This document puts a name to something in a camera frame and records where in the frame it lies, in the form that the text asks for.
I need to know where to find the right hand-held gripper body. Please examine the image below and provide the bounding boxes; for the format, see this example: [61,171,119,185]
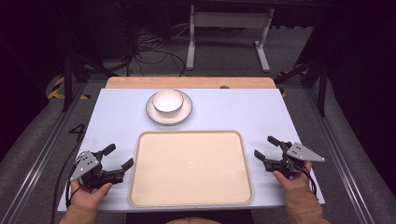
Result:
[263,141,326,180]

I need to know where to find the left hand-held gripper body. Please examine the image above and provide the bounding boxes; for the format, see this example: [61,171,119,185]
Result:
[69,150,125,189]

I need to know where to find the person's right hand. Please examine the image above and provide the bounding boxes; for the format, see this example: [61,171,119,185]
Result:
[272,161,313,192]

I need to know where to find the person's left hand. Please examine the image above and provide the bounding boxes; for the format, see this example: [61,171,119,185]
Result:
[70,179,113,210]

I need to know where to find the white table mat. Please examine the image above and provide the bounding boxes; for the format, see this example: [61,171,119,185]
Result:
[57,88,326,213]

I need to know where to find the beige plastic tray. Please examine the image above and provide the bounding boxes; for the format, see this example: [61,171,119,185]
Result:
[127,130,255,208]

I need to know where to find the white bowl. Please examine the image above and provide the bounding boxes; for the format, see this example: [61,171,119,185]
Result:
[151,89,185,119]

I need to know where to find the white plate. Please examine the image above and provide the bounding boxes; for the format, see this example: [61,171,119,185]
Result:
[145,90,193,126]

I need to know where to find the black tripod stand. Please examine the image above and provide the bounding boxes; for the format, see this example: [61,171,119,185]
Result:
[274,55,331,118]
[60,46,120,113]

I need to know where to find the white metal stand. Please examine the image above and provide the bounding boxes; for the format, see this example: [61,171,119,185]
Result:
[185,4,276,73]

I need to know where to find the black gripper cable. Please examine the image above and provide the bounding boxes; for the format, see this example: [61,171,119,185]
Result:
[297,162,318,199]
[49,136,87,224]

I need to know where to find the black floor cables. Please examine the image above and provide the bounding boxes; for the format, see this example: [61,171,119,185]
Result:
[125,29,191,77]

